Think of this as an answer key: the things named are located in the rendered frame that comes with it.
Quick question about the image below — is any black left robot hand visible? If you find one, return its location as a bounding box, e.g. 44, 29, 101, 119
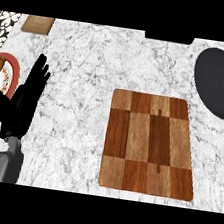
0, 47, 54, 145

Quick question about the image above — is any red rimmed floral plate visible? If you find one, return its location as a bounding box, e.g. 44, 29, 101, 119
0, 51, 24, 132

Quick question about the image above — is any checkered wooden cutting board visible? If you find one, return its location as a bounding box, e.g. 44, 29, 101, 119
96, 87, 207, 203

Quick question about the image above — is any black appliance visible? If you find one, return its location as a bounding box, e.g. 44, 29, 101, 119
144, 30, 196, 47

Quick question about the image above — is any tan wooden box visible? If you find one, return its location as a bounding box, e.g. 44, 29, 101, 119
20, 13, 56, 37

